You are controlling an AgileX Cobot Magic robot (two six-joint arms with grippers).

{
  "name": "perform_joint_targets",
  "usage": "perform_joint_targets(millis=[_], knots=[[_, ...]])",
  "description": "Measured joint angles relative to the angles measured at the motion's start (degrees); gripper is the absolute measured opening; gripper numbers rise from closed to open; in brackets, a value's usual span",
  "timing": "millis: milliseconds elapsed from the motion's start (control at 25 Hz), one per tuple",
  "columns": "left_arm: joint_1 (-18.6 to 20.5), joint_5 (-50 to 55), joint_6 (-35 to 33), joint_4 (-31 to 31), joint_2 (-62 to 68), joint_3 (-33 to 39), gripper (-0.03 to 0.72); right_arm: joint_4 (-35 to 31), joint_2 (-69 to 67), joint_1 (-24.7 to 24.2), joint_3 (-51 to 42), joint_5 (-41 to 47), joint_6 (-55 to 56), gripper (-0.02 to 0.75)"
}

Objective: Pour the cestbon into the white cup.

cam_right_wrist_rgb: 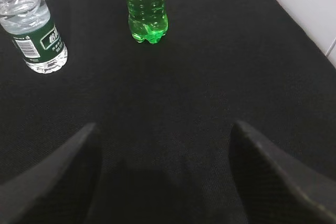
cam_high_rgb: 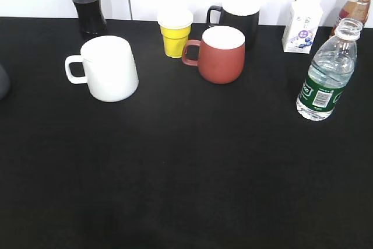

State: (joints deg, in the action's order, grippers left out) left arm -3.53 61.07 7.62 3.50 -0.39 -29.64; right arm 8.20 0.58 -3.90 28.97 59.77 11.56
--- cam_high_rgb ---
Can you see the brown tea bottle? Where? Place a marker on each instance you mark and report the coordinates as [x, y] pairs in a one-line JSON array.
[[355, 9]]

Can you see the grey ceramic mug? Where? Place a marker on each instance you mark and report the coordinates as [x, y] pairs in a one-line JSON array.
[[5, 83]]

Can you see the white ceramic mug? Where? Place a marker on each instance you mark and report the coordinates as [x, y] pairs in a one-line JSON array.
[[106, 64]]

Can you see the clear water bottle green label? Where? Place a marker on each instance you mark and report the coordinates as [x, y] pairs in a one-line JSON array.
[[329, 72]]

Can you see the white milk carton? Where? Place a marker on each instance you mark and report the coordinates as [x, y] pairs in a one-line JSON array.
[[301, 28]]

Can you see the yellow paper cup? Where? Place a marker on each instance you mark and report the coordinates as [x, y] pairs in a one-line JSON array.
[[175, 27]]

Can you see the black ceramic mug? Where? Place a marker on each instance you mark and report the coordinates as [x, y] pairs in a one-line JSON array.
[[243, 18]]

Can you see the red ceramic mug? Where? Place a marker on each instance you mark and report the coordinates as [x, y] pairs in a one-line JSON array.
[[221, 54]]

